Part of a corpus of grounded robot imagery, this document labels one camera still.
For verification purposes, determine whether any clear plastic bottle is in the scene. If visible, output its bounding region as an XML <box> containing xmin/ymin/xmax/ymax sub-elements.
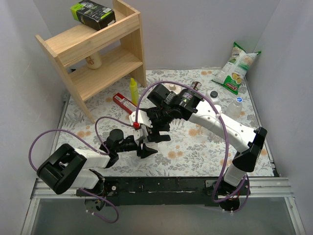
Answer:
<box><xmin>146</xmin><ymin>142</ymin><xmax>158</xmax><ymax>150</ymax></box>
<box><xmin>225</xmin><ymin>99</ymin><xmax>243</xmax><ymax>119</ymax></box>

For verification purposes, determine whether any green chips bag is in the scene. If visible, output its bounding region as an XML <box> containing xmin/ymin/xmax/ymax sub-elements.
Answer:
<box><xmin>212</xmin><ymin>42</ymin><xmax>262</xmax><ymax>94</ymax></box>

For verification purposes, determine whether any floral table mat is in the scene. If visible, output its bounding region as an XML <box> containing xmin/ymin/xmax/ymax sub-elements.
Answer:
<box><xmin>47</xmin><ymin>69</ymin><xmax>276</xmax><ymax>177</ymax></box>

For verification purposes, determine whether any beige cup on shelf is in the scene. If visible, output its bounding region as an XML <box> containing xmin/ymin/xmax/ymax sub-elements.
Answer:
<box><xmin>85</xmin><ymin>51</ymin><xmax>102</xmax><ymax>70</ymax></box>

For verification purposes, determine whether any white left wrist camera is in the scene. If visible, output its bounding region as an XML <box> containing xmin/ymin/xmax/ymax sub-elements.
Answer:
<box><xmin>133</xmin><ymin>128</ymin><xmax>148</xmax><ymax>143</ymax></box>

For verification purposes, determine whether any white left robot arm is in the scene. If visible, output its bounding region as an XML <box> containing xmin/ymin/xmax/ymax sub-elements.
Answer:
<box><xmin>36</xmin><ymin>129</ymin><xmax>157</xmax><ymax>194</ymax></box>

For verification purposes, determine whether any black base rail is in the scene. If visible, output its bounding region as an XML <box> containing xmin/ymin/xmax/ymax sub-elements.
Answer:
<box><xmin>89</xmin><ymin>177</ymin><xmax>218</xmax><ymax>206</ymax></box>

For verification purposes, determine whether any blue white cap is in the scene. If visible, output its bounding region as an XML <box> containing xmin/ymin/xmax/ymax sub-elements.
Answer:
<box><xmin>236</xmin><ymin>97</ymin><xmax>243</xmax><ymax>103</ymax></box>

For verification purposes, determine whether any aluminium frame rail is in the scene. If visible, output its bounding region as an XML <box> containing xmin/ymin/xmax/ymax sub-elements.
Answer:
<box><xmin>31</xmin><ymin>177</ymin><xmax>294</xmax><ymax>199</ymax></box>

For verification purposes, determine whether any wooden shelf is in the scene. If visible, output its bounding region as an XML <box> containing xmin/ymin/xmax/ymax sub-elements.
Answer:
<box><xmin>35</xmin><ymin>0</ymin><xmax>147</xmax><ymax>122</ymax></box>

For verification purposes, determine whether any red white box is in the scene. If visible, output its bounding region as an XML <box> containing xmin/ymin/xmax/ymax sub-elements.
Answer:
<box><xmin>112</xmin><ymin>93</ymin><xmax>136</xmax><ymax>114</ymax></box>

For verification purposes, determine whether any clear bottle with label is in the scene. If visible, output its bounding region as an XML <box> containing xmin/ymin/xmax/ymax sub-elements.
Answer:
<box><xmin>199</xmin><ymin>127</ymin><xmax>214</xmax><ymax>137</ymax></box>

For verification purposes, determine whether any yellow spray bottle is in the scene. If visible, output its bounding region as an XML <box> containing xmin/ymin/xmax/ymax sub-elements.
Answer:
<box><xmin>130</xmin><ymin>77</ymin><xmax>139</xmax><ymax>106</ymax></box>

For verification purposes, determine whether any black green box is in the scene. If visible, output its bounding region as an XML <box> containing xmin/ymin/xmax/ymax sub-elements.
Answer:
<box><xmin>70</xmin><ymin>0</ymin><xmax>116</xmax><ymax>31</ymax></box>

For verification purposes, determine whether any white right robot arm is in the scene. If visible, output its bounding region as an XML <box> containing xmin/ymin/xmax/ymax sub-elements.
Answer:
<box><xmin>147</xmin><ymin>83</ymin><xmax>267</xmax><ymax>187</ymax></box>

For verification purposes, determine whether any brown snack packet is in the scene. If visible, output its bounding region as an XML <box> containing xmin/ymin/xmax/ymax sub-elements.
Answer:
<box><xmin>191</xmin><ymin>81</ymin><xmax>202</xmax><ymax>91</ymax></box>

